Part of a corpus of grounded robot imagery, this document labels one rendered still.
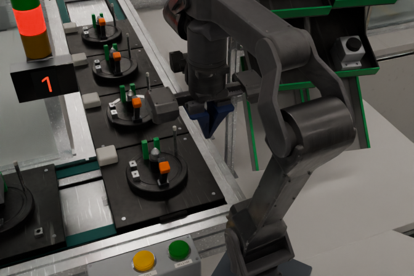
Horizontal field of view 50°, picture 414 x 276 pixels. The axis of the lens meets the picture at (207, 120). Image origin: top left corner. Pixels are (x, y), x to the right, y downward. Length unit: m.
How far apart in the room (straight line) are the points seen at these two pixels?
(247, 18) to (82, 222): 0.69
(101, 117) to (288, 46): 0.85
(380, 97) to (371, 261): 1.08
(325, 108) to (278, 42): 0.08
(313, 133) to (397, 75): 1.61
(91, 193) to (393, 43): 1.33
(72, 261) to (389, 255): 0.67
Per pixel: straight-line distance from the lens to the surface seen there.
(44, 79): 0.96
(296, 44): 0.45
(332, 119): 0.44
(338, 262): 1.06
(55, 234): 0.97
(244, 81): 0.70
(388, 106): 2.11
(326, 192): 1.19
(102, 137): 1.17
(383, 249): 1.11
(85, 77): 1.41
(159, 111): 0.65
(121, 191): 1.01
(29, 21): 0.90
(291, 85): 0.91
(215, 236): 0.98
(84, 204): 1.08
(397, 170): 1.30
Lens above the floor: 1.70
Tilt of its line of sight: 38 degrees down
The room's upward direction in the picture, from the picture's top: straight up
